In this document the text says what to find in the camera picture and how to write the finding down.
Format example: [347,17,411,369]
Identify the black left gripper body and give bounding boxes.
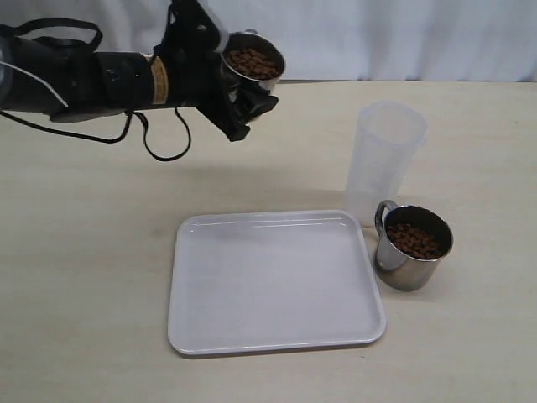
[154,1,249,141]

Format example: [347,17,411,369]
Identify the brown pellets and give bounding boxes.
[224,48,279,81]
[387,222,442,259]

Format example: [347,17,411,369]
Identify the steel mug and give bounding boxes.
[220,29,286,101]
[373,200,453,291]

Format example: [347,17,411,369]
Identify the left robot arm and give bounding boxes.
[1,1,285,141]

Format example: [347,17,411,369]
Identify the translucent plastic pitcher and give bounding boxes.
[344,101,427,227]

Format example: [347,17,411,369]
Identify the white zip tie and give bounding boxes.
[0,61,69,107]

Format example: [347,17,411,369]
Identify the white plastic tray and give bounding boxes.
[167,210,387,356]

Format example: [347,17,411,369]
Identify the white backdrop curtain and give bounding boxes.
[0,0,537,83]

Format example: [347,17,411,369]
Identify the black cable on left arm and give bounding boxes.
[0,18,192,162]

